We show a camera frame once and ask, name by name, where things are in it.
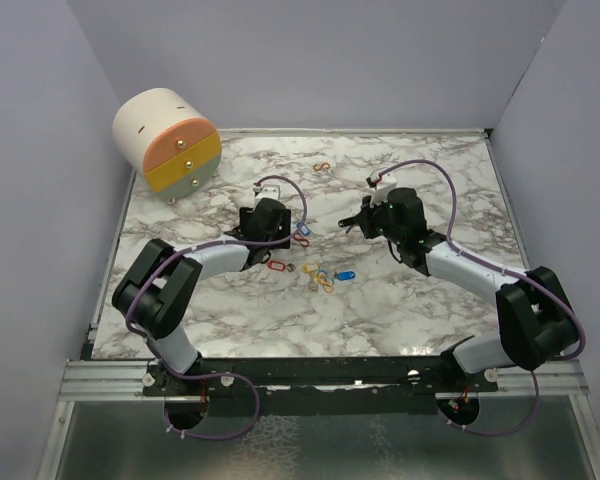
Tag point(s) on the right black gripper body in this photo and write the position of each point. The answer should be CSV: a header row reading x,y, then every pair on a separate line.
x,y
376,223

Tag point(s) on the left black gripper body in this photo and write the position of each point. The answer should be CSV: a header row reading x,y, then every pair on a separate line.
x,y
283,232

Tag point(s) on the red key tag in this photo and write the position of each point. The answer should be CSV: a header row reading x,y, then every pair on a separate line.
x,y
276,265

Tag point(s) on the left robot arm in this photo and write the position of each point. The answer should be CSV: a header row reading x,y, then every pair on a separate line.
x,y
156,291

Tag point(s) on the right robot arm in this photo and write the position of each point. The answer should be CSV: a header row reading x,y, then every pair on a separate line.
x,y
535,321

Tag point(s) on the red S carabiner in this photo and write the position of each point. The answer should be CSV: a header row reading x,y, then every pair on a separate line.
x,y
304,242

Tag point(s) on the blue key tag middle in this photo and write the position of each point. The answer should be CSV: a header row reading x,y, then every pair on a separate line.
x,y
303,229

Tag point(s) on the blue key tag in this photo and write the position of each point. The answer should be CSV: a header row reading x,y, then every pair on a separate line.
x,y
345,275
303,229

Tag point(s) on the orange S carabiner far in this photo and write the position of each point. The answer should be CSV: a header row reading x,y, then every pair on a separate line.
x,y
319,167

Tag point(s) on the blue key tag right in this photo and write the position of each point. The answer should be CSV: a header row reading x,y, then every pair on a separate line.
x,y
345,275

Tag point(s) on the orange blue carabiner cluster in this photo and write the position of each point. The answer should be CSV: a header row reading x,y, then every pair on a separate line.
x,y
325,281

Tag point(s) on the round three-drawer storage box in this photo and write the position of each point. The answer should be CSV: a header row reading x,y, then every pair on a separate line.
x,y
169,144

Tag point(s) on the black mounting base bar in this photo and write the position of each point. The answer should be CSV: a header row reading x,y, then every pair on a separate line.
x,y
313,386

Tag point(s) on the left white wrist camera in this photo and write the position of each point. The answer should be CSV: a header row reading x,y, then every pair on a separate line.
x,y
266,191

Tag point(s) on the aluminium rail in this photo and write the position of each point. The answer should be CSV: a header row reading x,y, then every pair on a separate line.
x,y
123,380

